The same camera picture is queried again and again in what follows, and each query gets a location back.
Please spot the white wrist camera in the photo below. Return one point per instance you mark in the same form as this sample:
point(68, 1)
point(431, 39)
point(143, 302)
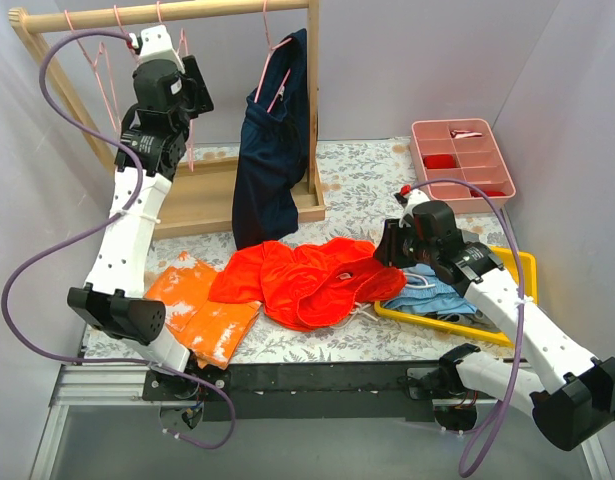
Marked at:
point(409, 197)
point(155, 43)

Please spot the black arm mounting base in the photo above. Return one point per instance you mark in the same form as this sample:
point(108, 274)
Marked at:
point(408, 390)

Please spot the navy blue shorts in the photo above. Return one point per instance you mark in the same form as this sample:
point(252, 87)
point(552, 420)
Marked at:
point(274, 153)

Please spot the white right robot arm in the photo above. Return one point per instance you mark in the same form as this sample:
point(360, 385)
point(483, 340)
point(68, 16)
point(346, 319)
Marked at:
point(569, 393)

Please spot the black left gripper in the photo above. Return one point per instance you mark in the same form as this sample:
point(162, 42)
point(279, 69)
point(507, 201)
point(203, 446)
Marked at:
point(199, 87)

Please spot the bright orange mesh shorts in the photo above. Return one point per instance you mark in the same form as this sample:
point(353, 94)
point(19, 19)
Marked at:
point(308, 287)

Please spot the light blue shorts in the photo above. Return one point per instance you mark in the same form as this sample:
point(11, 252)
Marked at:
point(424, 293)

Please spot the red item front compartment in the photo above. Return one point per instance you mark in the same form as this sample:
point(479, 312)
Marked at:
point(489, 193)

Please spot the red white item back compartment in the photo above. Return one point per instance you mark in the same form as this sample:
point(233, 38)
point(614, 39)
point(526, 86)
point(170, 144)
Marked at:
point(465, 134)

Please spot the pink wire hanger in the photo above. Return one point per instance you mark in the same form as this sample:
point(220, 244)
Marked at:
point(101, 68)
point(183, 48)
point(124, 32)

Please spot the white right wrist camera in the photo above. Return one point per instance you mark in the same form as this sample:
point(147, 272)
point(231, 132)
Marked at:
point(409, 197)

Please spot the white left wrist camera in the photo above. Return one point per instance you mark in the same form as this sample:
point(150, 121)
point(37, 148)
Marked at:
point(155, 43)

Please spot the wooden clothes rack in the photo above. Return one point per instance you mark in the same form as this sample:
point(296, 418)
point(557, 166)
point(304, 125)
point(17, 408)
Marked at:
point(199, 202)

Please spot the pink hanger holding navy shorts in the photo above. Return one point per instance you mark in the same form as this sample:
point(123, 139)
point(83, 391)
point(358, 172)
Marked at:
point(266, 80)

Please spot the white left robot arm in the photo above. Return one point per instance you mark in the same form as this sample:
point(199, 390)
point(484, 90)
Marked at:
point(153, 140)

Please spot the orange white patterned cloth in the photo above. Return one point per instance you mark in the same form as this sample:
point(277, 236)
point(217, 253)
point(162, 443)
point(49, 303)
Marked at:
point(212, 331)

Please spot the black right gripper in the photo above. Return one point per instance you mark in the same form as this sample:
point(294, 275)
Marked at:
point(387, 245)

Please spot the pink compartment organizer tray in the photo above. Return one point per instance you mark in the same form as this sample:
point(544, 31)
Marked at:
point(479, 162)

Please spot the red item in organizer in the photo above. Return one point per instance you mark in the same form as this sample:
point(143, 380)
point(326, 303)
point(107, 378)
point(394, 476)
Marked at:
point(439, 161)

